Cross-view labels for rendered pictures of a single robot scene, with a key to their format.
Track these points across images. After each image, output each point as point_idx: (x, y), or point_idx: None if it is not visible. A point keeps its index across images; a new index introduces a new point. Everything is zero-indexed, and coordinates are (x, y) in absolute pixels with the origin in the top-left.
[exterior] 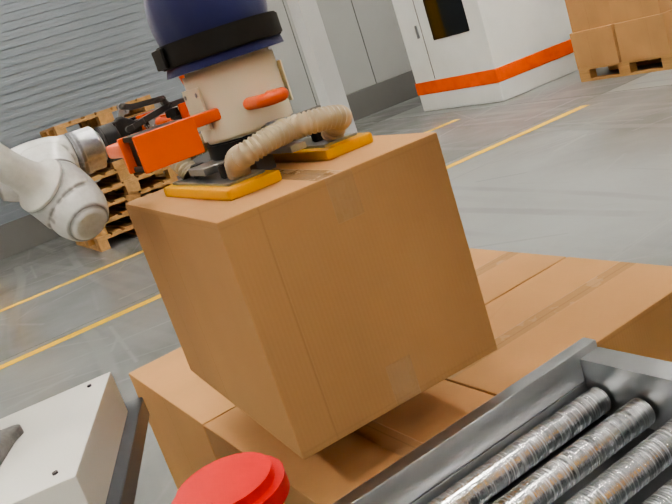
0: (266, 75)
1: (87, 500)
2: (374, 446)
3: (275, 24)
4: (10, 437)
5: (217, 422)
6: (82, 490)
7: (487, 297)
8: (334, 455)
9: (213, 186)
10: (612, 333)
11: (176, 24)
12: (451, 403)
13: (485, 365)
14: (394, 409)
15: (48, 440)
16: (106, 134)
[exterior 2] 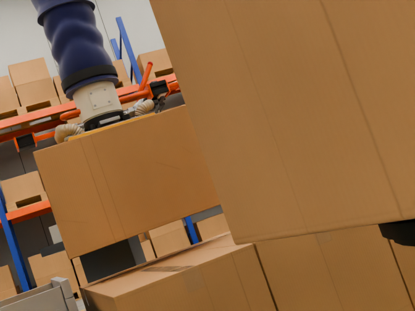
0: (77, 102)
1: (51, 235)
2: (112, 276)
3: (70, 81)
4: None
5: (205, 240)
6: (50, 232)
7: (230, 244)
8: (121, 272)
9: None
10: (98, 294)
11: None
12: (113, 279)
13: (134, 274)
14: (135, 269)
15: None
16: (142, 100)
